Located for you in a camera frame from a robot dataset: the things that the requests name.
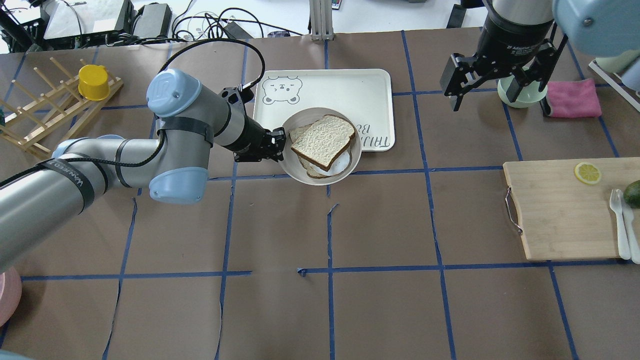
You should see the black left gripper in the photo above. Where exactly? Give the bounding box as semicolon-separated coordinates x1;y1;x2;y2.
227;116;287;163

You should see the white plastic fork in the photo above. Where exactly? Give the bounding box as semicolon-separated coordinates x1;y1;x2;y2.
609;189;631;260

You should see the wooden cutting board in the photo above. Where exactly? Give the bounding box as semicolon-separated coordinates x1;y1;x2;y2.
502;157;640;261

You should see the white bear tray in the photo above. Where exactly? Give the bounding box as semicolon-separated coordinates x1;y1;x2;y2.
253;68;396;152

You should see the aluminium frame post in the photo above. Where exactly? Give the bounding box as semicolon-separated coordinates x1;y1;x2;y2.
309;0;335;41

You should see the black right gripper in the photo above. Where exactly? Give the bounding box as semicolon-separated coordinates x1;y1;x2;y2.
440;12;568;117

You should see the light green bowl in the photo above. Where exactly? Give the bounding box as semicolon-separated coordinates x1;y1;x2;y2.
496;75;548;109

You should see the fried egg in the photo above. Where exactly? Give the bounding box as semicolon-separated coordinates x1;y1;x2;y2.
316;151;351;177

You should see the lemon slice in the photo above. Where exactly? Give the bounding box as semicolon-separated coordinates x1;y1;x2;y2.
573;161;602;185

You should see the black laptop computer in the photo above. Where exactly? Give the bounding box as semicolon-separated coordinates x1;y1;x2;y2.
42;0;134;44

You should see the bread slice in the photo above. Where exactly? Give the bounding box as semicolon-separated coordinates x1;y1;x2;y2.
289;124;329;179
290;114;356;171

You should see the brown paper table cover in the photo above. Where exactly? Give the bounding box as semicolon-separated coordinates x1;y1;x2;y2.
1;29;639;360

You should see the black power adapter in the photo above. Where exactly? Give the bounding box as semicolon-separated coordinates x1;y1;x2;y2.
132;2;172;38

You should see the pink bowl with ice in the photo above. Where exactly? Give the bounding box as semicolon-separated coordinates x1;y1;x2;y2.
0;267;23;326

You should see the pink cloth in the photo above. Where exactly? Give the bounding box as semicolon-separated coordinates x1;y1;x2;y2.
541;79;602;119

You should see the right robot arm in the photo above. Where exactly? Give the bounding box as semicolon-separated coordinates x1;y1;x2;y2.
439;0;639;118

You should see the white plastic knife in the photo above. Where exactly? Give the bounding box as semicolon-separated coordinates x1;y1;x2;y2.
617;189;640;265

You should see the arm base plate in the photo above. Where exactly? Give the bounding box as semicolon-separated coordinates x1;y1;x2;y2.
589;59;640;112

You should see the wooden mug rack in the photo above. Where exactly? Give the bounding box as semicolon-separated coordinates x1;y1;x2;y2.
1;57;124;160

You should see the yellow mug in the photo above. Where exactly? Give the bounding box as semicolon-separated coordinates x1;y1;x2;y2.
77;64;110;101

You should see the white round plate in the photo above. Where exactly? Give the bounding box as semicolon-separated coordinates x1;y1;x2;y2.
279;107;362;186

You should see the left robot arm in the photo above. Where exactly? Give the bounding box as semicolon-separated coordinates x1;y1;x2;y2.
0;68;287;272

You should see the avocado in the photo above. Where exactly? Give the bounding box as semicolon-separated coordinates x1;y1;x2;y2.
622;180;640;209

